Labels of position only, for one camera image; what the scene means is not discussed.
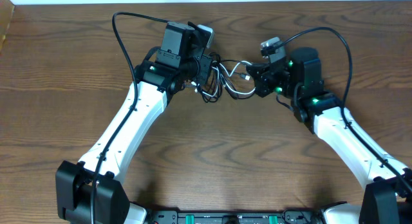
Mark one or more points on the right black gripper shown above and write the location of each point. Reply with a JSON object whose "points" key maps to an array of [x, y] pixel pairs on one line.
{"points": [[261, 78]]}

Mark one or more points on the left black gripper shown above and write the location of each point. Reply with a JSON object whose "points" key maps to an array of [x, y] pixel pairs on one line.
{"points": [[206, 68]]}

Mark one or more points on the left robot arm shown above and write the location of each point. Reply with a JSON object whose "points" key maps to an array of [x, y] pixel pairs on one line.
{"points": [[91, 191]]}

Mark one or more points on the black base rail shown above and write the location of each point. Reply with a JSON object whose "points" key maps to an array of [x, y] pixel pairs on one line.
{"points": [[283, 217]]}

